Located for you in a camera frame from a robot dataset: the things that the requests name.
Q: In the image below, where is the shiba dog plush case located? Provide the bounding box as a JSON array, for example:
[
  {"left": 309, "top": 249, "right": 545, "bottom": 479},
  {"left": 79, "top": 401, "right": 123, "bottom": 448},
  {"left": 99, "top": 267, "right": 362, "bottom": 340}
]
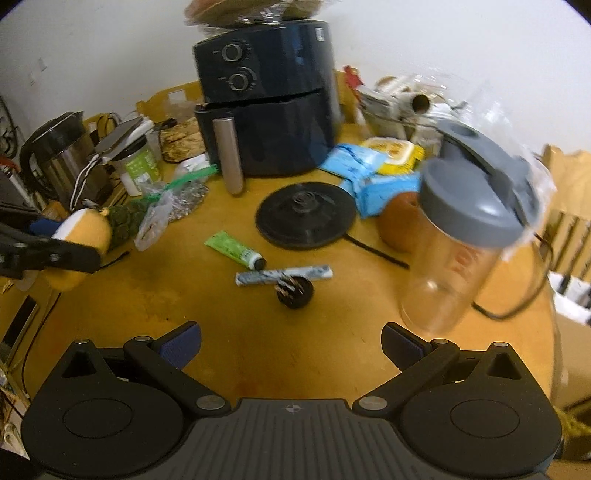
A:
[{"left": 41, "top": 207, "right": 115, "bottom": 293}]

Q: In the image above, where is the green cream tube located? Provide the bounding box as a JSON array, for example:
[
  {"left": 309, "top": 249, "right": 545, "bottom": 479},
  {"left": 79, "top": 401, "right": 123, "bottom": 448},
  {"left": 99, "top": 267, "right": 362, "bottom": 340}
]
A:
[{"left": 204, "top": 231, "right": 266, "bottom": 271}]

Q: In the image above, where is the small black round plug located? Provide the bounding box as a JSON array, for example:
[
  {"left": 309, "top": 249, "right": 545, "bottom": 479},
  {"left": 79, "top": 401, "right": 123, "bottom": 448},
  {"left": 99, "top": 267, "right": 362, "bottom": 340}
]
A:
[{"left": 274, "top": 276, "right": 315, "bottom": 310}]

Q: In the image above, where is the black smartphone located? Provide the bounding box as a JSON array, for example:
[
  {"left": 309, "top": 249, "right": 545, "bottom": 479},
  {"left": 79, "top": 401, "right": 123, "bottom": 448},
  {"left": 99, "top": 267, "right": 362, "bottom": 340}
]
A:
[{"left": 1, "top": 296, "right": 38, "bottom": 348}]

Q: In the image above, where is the steel electric kettle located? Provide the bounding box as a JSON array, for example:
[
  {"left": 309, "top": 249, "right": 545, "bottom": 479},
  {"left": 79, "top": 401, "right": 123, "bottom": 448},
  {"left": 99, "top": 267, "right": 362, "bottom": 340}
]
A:
[{"left": 19, "top": 111, "right": 94, "bottom": 210}]

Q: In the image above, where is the green net bag of nuts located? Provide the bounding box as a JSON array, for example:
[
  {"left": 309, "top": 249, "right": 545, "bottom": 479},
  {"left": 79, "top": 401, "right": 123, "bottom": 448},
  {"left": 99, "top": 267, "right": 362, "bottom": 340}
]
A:
[{"left": 100, "top": 199, "right": 151, "bottom": 251}]

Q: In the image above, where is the grey power bank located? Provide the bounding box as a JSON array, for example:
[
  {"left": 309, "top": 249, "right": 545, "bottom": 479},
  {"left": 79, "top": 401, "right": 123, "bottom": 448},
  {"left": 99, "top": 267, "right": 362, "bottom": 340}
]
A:
[{"left": 95, "top": 117, "right": 143, "bottom": 155}]

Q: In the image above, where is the clear plastic bag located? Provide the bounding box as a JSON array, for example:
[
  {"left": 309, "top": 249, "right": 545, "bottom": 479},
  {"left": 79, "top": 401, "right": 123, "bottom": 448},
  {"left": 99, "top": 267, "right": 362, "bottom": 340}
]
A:
[{"left": 134, "top": 165, "right": 218, "bottom": 251}]

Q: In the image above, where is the marble pattern flat bar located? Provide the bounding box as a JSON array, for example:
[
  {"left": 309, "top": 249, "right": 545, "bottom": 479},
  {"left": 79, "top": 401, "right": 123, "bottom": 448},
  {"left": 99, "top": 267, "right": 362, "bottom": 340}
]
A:
[{"left": 235, "top": 265, "right": 334, "bottom": 286}]

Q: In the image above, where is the white tub green label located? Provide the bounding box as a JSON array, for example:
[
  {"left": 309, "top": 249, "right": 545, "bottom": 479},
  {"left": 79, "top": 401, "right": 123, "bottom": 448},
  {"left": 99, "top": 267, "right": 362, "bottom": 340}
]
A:
[{"left": 110, "top": 136, "right": 161, "bottom": 197}]

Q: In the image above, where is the brown round pear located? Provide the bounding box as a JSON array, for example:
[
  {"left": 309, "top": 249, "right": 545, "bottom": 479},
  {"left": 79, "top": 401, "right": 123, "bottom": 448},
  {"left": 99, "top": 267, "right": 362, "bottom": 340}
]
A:
[{"left": 377, "top": 192, "right": 419, "bottom": 254}]

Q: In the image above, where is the blue wipes pack right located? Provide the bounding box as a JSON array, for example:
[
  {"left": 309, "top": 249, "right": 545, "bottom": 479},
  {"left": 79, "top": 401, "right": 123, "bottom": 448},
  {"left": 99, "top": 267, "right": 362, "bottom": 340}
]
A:
[{"left": 339, "top": 173, "right": 420, "bottom": 219}]

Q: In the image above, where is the blue wipes pack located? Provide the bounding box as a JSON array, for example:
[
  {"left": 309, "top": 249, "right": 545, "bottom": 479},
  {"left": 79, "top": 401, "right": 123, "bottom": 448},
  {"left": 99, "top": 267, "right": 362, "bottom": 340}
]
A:
[
  {"left": 339, "top": 173, "right": 420, "bottom": 219},
  {"left": 318, "top": 143, "right": 388, "bottom": 182}
]

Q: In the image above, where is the clear shaker bottle grey lid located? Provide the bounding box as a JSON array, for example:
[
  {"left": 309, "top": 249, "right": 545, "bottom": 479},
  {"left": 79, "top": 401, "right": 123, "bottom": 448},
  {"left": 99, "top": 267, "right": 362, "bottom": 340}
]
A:
[{"left": 400, "top": 119, "right": 541, "bottom": 335}]

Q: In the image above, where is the brown bark slab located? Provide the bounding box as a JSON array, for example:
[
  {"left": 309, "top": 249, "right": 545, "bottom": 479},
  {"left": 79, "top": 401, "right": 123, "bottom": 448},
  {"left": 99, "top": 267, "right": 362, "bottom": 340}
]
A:
[{"left": 159, "top": 118, "right": 205, "bottom": 164}]

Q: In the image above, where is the black kettle base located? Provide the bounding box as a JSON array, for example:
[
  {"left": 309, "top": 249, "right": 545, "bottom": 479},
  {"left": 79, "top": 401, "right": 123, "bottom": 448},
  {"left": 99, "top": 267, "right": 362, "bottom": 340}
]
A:
[{"left": 256, "top": 182, "right": 356, "bottom": 251}]

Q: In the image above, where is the wooden chair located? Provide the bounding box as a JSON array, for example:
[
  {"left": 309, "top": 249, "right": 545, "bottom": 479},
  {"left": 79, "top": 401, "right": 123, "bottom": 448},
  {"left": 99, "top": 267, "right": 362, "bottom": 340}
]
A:
[{"left": 542, "top": 145, "right": 590, "bottom": 281}]

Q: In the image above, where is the yellow wipes pack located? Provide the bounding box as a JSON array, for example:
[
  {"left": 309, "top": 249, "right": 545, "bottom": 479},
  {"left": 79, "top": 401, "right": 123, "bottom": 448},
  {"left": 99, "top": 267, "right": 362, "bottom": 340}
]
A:
[{"left": 361, "top": 137, "right": 425, "bottom": 176}]

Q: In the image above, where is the blue wipes pack left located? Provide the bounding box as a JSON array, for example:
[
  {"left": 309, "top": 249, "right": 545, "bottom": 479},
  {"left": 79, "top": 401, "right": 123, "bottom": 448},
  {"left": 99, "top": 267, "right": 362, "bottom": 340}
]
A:
[{"left": 318, "top": 143, "right": 388, "bottom": 182}]

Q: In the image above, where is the glass bowl with clutter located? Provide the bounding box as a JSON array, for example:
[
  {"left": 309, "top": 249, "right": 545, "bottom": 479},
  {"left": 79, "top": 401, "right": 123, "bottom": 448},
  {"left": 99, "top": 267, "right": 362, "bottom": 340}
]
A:
[{"left": 353, "top": 73, "right": 469, "bottom": 141}]

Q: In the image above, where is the dark blue air fryer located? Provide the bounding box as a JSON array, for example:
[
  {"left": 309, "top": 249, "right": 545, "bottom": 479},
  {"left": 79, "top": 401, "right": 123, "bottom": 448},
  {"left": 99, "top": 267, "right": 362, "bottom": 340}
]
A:
[{"left": 193, "top": 19, "right": 342, "bottom": 196}]

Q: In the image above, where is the black thin cable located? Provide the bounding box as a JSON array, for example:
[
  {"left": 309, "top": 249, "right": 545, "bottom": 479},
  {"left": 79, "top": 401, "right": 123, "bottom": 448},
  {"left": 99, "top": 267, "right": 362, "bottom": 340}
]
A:
[{"left": 99, "top": 250, "right": 131, "bottom": 270}]

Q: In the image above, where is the black kettle power cord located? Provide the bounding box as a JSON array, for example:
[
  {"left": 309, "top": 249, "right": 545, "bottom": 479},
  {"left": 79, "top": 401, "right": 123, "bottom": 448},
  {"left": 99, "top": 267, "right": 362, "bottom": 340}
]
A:
[{"left": 344, "top": 233, "right": 555, "bottom": 322}]

